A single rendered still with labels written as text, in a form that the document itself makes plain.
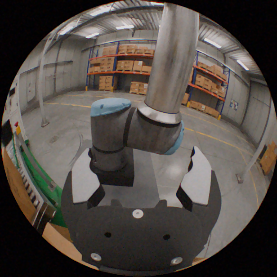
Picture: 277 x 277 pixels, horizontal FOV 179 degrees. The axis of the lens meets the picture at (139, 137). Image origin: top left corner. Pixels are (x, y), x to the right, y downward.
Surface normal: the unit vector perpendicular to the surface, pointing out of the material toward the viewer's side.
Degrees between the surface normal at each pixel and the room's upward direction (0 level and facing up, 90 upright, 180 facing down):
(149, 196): 0
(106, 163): 68
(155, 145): 97
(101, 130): 87
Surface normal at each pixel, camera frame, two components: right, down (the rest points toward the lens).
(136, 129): -0.06, 0.11
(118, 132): -0.11, 0.41
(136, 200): 0.13, -0.81
